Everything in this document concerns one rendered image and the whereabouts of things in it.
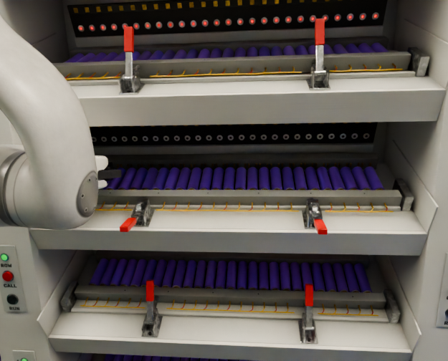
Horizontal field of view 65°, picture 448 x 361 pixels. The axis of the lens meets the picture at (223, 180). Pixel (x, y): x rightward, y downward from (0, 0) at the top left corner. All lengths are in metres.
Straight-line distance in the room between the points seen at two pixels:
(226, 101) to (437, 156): 0.30
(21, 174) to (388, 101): 0.44
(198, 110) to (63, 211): 0.24
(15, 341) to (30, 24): 0.54
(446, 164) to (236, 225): 0.30
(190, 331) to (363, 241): 0.32
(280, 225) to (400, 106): 0.23
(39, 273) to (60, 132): 0.39
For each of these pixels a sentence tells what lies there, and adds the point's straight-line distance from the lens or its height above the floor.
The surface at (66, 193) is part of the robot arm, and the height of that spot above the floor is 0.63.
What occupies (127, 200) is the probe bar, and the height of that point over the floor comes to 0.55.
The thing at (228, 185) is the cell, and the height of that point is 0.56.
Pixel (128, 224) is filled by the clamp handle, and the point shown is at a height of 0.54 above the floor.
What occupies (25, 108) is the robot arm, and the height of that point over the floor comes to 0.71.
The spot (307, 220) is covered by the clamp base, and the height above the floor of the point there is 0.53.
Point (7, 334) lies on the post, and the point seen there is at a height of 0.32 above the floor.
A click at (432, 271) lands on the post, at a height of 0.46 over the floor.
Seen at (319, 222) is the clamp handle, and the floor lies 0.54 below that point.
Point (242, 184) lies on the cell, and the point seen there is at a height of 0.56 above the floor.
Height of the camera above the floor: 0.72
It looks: 14 degrees down
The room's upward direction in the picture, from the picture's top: 1 degrees counter-clockwise
